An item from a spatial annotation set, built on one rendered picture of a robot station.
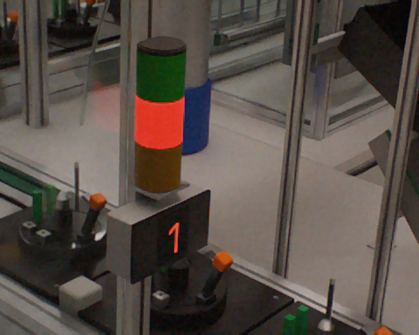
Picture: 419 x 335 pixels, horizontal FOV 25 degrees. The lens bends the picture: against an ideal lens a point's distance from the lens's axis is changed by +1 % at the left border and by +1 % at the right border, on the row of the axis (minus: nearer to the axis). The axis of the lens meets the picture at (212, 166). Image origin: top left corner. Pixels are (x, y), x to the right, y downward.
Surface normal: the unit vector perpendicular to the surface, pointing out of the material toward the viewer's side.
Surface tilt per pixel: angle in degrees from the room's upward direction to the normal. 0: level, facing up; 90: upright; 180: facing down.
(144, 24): 90
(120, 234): 90
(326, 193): 0
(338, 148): 0
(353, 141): 0
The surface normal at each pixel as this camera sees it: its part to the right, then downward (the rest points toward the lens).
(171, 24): -0.17, 0.40
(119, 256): -0.65, 0.29
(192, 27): 0.41, 0.40
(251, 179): 0.05, -0.91
